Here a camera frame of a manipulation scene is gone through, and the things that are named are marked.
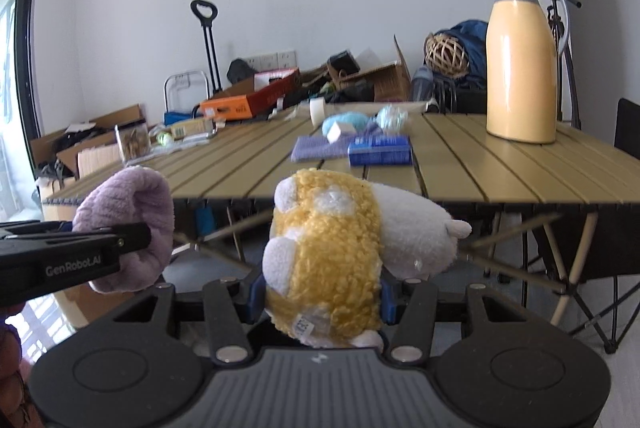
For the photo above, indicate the black tripod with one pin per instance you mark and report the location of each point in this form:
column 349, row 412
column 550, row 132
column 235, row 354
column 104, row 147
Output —
column 572, row 68

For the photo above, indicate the white metal frame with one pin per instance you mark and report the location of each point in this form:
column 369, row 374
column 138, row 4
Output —
column 206, row 86

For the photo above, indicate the blue bag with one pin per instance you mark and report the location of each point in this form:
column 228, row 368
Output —
column 472, row 43

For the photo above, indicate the person's left hand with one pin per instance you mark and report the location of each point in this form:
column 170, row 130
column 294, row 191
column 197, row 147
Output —
column 12, row 383

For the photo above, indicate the tan folding table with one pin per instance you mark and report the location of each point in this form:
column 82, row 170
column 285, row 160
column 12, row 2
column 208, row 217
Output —
column 450, row 158

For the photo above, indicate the open cardboard box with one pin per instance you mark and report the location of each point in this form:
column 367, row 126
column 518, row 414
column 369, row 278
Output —
column 385, row 78

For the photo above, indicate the orange box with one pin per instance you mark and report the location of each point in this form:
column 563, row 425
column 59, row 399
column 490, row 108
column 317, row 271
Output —
column 245, row 103

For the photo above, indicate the yellow thermos jug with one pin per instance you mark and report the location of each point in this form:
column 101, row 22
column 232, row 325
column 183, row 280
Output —
column 520, row 68

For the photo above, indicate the small green ball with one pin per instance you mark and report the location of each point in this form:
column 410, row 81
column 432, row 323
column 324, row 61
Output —
column 165, row 139

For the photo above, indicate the small beige box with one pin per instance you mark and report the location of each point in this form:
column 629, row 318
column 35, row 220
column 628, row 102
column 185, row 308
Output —
column 192, row 128

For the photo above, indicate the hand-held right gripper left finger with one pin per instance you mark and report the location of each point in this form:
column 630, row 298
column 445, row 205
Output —
column 256, row 303

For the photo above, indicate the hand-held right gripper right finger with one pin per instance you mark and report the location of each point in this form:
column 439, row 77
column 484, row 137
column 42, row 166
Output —
column 387, row 303

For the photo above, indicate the white tape roll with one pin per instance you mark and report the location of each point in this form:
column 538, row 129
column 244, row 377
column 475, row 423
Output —
column 317, row 112

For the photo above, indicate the small white box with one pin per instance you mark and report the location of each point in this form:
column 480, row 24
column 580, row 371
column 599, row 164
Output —
column 338, row 134

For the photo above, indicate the lilac plush toy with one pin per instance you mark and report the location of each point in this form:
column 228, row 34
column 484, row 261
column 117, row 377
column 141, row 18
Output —
column 140, row 198

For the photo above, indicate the corrugated cardboard box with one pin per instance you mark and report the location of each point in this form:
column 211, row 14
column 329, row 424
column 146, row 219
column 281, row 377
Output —
column 97, row 161

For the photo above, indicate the black folding chair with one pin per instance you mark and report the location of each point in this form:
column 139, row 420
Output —
column 627, row 128

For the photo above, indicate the purple towel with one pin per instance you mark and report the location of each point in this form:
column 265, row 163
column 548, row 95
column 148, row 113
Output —
column 317, row 149

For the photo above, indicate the light blue plush toy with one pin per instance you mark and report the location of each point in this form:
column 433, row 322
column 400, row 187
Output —
column 355, row 122

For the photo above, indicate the wicker ball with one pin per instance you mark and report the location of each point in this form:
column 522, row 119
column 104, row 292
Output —
column 446, row 52

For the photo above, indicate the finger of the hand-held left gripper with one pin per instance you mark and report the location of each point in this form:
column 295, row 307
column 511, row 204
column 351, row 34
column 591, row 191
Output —
column 132, row 239

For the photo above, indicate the black bag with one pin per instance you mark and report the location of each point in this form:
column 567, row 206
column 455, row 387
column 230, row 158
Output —
column 241, row 71

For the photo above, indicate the yellow plush toy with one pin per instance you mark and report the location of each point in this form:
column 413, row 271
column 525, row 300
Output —
column 325, row 258

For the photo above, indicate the clear snack jar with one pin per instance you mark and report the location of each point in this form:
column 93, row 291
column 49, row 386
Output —
column 132, row 142

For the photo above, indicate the large cardboard box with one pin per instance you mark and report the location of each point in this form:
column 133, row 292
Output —
column 120, row 116

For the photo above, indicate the black window frame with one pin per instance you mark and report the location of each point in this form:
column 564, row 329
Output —
column 27, row 33

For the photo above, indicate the small black box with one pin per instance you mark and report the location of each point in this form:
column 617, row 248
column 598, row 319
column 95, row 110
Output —
column 344, row 62

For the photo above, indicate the blue storage box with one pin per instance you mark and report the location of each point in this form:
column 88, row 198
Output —
column 204, row 219

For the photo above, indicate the white wall socket panel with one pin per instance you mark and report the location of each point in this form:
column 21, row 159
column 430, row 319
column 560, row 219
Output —
column 272, row 60

